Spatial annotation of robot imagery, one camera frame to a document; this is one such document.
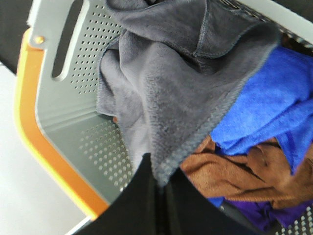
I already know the brown microfibre towel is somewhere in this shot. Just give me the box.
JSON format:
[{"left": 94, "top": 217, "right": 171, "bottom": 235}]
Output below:
[{"left": 180, "top": 138, "right": 313, "bottom": 209}]

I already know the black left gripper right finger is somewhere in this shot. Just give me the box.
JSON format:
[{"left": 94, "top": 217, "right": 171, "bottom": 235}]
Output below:
[{"left": 165, "top": 169, "right": 264, "bottom": 235}]

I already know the grey perforated laundry basket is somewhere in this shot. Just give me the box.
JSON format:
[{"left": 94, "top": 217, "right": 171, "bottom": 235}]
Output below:
[{"left": 16, "top": 0, "right": 313, "bottom": 235}]

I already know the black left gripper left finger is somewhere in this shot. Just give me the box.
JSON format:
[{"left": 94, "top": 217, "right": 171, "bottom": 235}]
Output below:
[{"left": 76, "top": 154, "right": 158, "bottom": 235}]

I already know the grey microfibre towel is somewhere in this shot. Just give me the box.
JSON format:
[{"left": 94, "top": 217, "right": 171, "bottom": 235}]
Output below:
[{"left": 97, "top": 0, "right": 279, "bottom": 187}]

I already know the purple microfibre towel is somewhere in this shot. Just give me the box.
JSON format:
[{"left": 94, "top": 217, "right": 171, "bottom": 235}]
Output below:
[{"left": 210, "top": 197, "right": 313, "bottom": 233}]

